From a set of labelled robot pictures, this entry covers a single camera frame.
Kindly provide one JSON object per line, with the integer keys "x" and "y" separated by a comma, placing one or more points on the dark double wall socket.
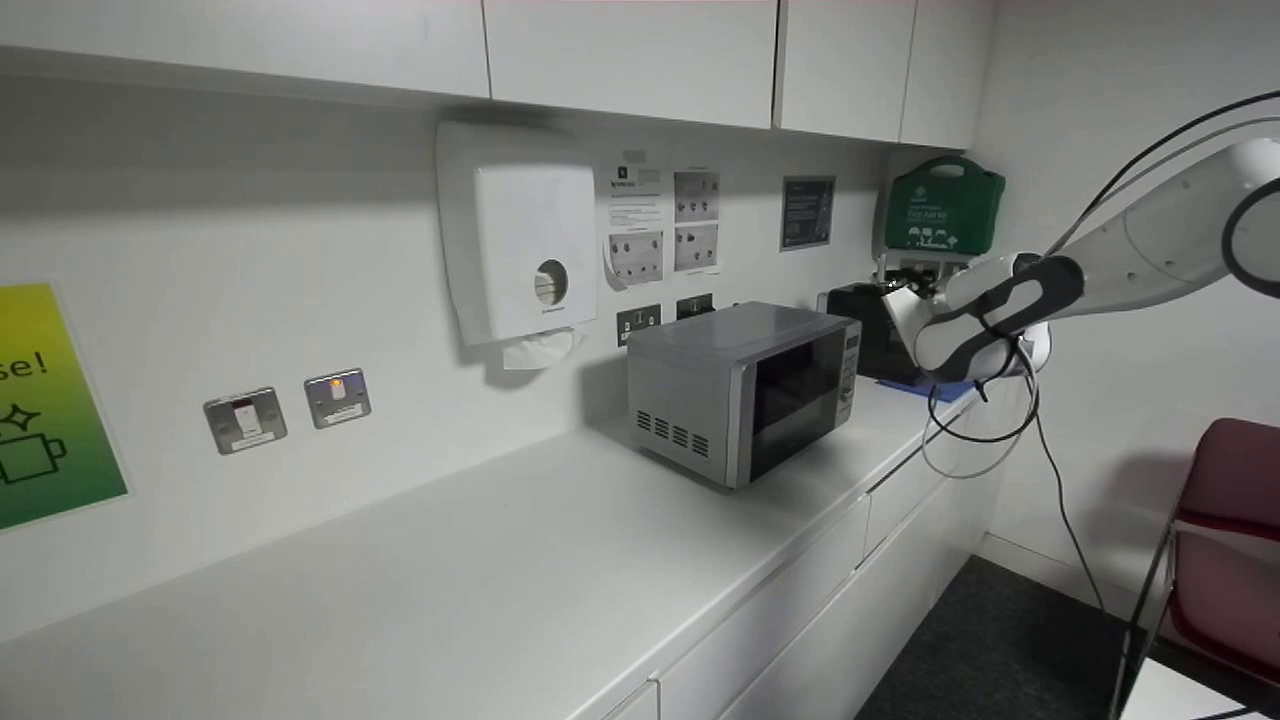
{"x": 694, "y": 304}
{"x": 922, "y": 269}
{"x": 639, "y": 324}

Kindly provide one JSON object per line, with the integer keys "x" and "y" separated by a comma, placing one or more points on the white instruction sheet with logo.
{"x": 630, "y": 254}

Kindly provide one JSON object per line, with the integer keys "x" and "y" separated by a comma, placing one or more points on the white drawer front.
{"x": 762, "y": 612}
{"x": 922, "y": 495}

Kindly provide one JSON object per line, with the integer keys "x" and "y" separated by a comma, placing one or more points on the dark framed notice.
{"x": 805, "y": 213}

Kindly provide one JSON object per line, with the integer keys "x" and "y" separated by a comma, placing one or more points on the blue mat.
{"x": 933, "y": 391}

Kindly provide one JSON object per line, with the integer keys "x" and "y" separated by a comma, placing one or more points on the green yellow poster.
{"x": 54, "y": 424}

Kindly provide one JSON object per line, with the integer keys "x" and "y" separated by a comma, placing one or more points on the white instruction sheet two pictures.
{"x": 698, "y": 247}

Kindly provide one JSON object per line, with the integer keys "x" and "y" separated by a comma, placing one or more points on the green first aid kit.
{"x": 942, "y": 206}

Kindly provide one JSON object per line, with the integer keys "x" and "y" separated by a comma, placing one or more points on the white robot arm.
{"x": 1162, "y": 242}

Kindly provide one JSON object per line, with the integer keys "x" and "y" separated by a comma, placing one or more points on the black coffee machine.
{"x": 862, "y": 333}

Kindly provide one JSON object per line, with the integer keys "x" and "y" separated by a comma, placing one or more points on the white base cabinet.
{"x": 800, "y": 624}

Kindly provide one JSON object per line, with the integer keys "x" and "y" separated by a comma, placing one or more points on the silver wall socket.
{"x": 336, "y": 396}
{"x": 245, "y": 423}

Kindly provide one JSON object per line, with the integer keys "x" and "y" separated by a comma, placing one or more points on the white robot base platform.
{"x": 1181, "y": 693}

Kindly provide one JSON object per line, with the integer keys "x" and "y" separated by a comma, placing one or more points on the red chair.
{"x": 1234, "y": 534}

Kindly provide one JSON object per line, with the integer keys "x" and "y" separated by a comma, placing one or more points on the white wall cabinet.
{"x": 626, "y": 53}

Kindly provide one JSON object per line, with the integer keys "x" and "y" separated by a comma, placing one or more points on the silver microwave oven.
{"x": 694, "y": 385}

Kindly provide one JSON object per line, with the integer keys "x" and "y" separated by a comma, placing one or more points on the white paper towel dispenser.
{"x": 514, "y": 242}

